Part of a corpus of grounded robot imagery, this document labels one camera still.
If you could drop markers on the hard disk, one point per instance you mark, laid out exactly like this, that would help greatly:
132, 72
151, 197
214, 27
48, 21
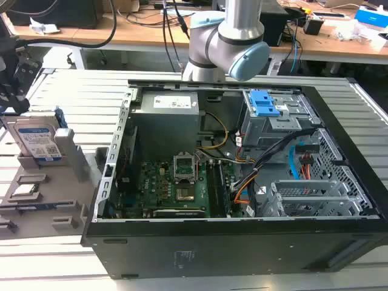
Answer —
33, 139

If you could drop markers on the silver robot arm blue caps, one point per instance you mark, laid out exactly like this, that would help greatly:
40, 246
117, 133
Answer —
230, 33

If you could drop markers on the grey metal disk bay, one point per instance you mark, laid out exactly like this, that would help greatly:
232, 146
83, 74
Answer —
306, 200

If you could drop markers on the crumpled white paper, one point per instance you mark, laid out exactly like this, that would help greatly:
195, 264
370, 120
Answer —
42, 27

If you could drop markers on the large black box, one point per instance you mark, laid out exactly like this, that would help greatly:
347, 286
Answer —
54, 13

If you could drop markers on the silver CPU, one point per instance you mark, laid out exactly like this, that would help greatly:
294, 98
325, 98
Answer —
26, 189

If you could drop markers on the grey parts rack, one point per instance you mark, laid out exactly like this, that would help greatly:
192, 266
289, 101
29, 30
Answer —
63, 188

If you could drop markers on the wooden desk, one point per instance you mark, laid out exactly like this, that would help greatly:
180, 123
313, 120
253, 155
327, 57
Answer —
136, 33

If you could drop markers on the grey power supply unit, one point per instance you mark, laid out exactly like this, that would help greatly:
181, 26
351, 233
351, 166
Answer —
163, 127

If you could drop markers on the green motherboard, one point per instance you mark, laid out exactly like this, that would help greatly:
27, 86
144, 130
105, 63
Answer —
151, 185

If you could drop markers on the CPU socket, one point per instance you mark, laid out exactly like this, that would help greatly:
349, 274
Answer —
185, 194

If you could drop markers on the black graphics card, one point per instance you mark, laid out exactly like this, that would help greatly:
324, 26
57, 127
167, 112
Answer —
179, 212

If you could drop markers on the black RAM slot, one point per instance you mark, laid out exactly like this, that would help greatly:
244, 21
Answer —
225, 194
216, 188

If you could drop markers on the blue plastic drive latch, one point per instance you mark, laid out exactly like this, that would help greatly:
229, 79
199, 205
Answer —
263, 104

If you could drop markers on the grey metal drive cage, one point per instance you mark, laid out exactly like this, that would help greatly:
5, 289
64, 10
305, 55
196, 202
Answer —
266, 133

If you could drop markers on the black PC case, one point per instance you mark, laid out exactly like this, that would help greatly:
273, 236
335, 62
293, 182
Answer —
212, 251

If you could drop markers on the small black box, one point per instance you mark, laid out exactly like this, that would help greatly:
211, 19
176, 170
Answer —
313, 26

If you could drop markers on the blue and white box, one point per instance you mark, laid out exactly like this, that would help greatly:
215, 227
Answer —
371, 18

